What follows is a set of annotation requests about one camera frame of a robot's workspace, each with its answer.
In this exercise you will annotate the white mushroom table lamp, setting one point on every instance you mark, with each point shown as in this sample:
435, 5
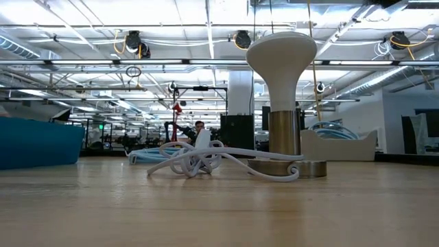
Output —
281, 68

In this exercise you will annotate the blue plastic bin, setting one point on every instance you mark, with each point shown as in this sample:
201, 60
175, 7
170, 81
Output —
34, 144

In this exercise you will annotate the black panel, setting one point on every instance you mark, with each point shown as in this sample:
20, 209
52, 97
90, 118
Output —
236, 133

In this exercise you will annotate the person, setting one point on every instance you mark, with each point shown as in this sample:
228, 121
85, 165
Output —
199, 126

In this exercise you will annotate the red object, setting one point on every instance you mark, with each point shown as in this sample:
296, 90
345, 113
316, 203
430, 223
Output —
177, 109

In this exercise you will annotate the grey plastic bin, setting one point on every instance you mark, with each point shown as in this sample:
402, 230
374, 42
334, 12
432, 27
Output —
343, 149

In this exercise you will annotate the black background rig frame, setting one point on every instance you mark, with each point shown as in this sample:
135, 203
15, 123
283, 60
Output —
200, 88

